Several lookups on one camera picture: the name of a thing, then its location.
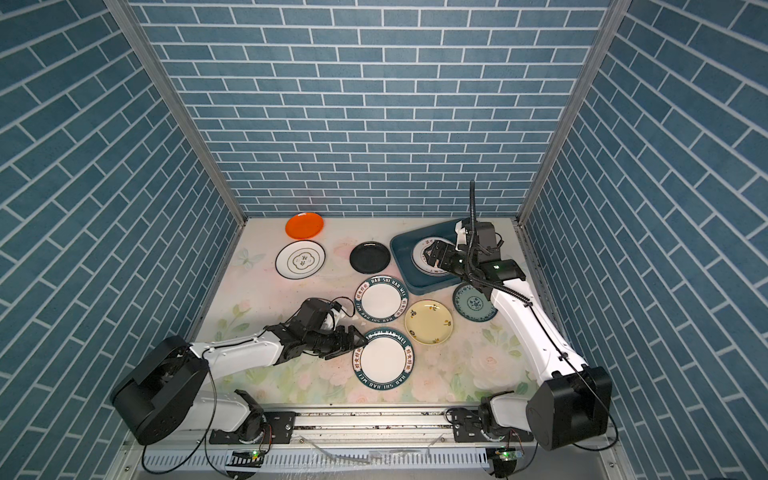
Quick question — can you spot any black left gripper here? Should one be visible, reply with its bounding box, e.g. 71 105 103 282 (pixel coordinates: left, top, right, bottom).
305 324 371 359

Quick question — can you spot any green blue floral plate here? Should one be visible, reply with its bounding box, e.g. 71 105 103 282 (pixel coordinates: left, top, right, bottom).
452 283 498 323

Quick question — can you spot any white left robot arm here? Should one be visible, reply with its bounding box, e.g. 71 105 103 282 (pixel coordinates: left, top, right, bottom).
110 298 368 446

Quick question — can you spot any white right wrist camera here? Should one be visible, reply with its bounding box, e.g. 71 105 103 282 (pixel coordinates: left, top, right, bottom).
455 218 473 251

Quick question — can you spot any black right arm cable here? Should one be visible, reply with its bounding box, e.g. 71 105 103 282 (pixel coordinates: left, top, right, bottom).
466 179 619 451

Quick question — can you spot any teal plastic bin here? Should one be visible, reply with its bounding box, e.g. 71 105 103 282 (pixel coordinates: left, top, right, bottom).
390 220 461 295

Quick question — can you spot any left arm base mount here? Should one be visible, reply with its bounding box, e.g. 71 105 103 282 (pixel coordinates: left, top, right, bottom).
208 389 297 445

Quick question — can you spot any green rim plate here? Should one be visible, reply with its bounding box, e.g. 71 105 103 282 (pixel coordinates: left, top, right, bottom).
353 275 409 324
352 327 415 391

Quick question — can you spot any black plate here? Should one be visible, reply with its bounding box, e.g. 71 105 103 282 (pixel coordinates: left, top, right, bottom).
349 241 391 274

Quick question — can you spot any orange sunburst plate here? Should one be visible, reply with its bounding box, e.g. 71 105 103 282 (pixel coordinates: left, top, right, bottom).
411 236 451 276

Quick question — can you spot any aluminium front rail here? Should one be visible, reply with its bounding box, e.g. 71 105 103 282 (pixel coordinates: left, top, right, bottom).
106 406 635 479

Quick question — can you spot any yellow floral plate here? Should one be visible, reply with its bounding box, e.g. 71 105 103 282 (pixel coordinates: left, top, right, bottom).
404 300 454 345

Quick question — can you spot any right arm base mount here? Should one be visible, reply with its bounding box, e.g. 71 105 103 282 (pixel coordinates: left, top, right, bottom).
444 392 534 443

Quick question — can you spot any white plate cloud motif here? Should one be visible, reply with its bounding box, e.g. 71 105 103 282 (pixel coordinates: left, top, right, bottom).
275 240 326 280

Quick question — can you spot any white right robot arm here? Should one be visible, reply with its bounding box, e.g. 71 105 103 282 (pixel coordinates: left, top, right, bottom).
425 241 615 451

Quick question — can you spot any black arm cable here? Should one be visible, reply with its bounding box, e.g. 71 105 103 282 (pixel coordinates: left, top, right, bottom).
466 179 619 451
140 365 220 475

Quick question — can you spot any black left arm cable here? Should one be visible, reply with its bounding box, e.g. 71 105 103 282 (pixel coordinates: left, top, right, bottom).
140 365 220 475

